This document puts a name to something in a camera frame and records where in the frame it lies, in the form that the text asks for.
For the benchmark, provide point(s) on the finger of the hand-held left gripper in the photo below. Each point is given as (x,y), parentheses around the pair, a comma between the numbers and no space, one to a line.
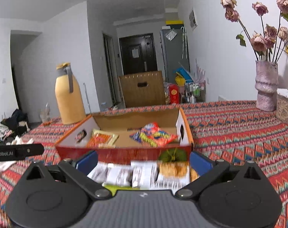
(31,150)

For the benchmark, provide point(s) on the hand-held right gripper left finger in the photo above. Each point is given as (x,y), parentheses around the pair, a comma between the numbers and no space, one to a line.
(86,162)

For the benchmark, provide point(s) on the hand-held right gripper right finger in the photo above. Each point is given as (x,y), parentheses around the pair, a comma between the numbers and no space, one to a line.
(201,162)

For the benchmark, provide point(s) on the white labelled snack packet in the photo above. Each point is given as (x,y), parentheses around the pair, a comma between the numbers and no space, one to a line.
(98,172)
(119,174)
(144,173)

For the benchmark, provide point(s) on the orange and gold snack packet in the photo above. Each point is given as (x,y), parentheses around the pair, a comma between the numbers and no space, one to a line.
(101,139)

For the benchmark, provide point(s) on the large green snack packet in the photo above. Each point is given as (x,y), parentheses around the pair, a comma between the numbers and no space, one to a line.
(110,188)

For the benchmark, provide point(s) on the red snack packet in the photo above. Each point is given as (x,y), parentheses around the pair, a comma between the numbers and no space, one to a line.
(155,135)

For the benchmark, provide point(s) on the orange cardboard box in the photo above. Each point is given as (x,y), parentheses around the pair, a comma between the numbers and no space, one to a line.
(134,121)

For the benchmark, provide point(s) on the white cloth glove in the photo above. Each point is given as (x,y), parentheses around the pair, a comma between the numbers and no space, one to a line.
(3,165)

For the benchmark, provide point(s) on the light clothes pile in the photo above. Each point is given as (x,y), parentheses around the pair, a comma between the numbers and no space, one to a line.
(1,134)

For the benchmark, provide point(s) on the dark cloth pile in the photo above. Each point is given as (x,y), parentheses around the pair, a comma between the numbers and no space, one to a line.
(16,121)

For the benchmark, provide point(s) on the glass cup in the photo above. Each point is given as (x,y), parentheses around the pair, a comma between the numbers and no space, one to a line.
(45,116)

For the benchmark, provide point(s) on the patterned tablecloth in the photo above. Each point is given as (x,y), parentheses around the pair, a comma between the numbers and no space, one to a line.
(229,128)

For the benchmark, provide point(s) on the yellow thermos jug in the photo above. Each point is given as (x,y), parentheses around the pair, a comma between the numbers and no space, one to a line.
(70,99)

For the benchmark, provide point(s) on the red gift box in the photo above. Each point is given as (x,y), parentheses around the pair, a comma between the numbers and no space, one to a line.
(174,93)

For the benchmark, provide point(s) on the yellow bag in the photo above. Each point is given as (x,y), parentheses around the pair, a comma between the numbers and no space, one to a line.
(180,80)

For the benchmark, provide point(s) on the blue plastic item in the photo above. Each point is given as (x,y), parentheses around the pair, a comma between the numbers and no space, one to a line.
(183,73)

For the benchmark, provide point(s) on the pink feathery decoration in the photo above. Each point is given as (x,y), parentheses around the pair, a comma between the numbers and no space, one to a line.
(200,71)

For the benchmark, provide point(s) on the pink textured vase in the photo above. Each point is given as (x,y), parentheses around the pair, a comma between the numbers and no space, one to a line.
(266,87)

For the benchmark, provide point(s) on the clear food container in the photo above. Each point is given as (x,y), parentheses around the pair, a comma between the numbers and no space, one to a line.
(286,109)

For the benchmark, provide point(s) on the grey refrigerator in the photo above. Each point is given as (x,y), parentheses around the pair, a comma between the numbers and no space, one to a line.
(172,57)

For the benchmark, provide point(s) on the dark entrance door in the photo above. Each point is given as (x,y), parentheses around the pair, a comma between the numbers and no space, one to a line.
(127,57)

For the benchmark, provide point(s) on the white paper notice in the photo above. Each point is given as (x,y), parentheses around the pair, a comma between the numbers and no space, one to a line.
(135,53)

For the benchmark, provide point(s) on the white hanging umbrella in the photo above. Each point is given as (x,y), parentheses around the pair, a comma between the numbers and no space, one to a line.
(184,42)

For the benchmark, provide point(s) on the clear plastic bag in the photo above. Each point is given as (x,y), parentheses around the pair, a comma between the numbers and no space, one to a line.
(171,35)

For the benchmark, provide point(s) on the dried pink roses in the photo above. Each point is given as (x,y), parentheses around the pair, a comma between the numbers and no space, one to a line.
(259,41)

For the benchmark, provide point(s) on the yellow box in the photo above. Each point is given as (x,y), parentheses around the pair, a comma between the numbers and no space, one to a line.
(174,22)

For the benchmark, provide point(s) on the white wall panel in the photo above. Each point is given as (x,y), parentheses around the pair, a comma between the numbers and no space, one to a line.
(193,19)

